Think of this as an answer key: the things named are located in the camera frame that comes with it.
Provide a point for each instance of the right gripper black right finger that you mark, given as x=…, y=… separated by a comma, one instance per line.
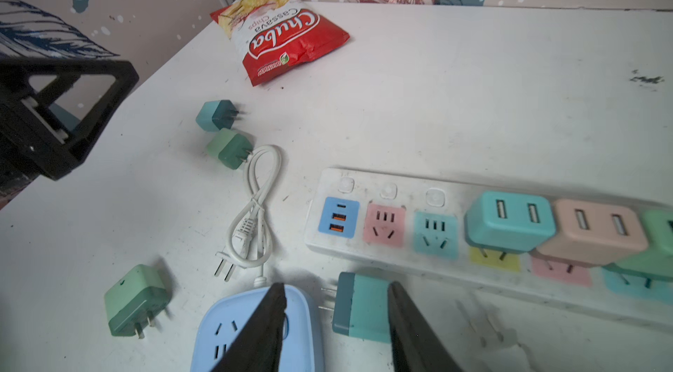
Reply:
x=415, y=346

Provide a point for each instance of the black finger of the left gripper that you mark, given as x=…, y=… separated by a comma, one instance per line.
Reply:
x=36, y=138

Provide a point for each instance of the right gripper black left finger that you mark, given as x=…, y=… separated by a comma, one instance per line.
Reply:
x=259, y=344

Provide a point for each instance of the teal plug adapter pair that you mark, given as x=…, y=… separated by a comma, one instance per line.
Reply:
x=360, y=307
x=514, y=223

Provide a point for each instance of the pink plug adapter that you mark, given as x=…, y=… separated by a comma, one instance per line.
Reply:
x=591, y=234

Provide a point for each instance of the teal plug adapter far left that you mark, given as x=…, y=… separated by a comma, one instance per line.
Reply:
x=217, y=115

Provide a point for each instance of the blue square socket cube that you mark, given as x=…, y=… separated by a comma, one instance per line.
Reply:
x=302, y=348

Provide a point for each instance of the white multicolour power strip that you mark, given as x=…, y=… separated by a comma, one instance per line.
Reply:
x=416, y=226

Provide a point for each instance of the red Chuba chips bag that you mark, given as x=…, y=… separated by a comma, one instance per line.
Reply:
x=274, y=36

